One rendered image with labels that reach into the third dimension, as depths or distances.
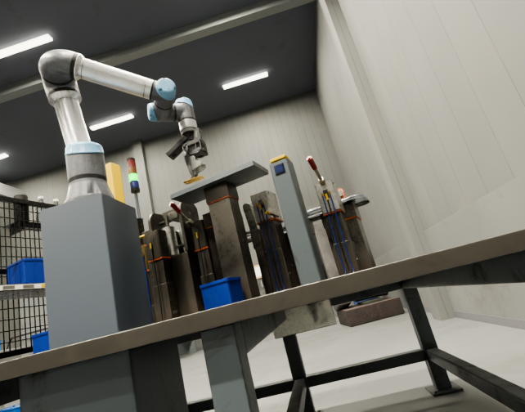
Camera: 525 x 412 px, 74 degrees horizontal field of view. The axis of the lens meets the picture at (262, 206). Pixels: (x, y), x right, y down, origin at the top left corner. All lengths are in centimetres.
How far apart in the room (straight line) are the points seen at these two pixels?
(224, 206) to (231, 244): 14
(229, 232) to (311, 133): 925
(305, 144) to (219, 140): 257
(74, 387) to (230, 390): 40
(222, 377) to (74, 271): 52
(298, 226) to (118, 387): 67
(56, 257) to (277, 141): 951
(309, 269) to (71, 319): 69
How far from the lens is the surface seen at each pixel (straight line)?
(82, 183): 122
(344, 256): 128
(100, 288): 107
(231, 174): 127
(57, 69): 151
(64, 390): 107
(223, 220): 129
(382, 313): 654
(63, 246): 115
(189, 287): 149
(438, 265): 80
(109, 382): 101
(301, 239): 116
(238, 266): 125
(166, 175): 1093
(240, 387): 84
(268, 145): 1038
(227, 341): 83
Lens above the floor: 68
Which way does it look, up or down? 16 degrees up
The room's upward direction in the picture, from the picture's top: 14 degrees counter-clockwise
